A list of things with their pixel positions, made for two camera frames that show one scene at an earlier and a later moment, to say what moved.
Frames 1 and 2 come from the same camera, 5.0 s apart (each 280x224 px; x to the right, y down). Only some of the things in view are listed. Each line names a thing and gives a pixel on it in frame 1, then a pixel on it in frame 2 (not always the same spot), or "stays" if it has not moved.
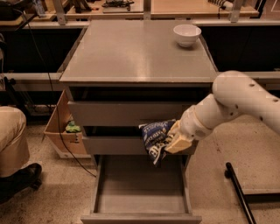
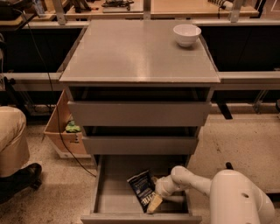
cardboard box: (66, 144) stays
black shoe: (23, 179) stays
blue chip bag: (156, 139) -> (144, 188)
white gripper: (192, 126) -> (164, 186)
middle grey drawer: (124, 141) stays
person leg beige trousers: (14, 142) stays
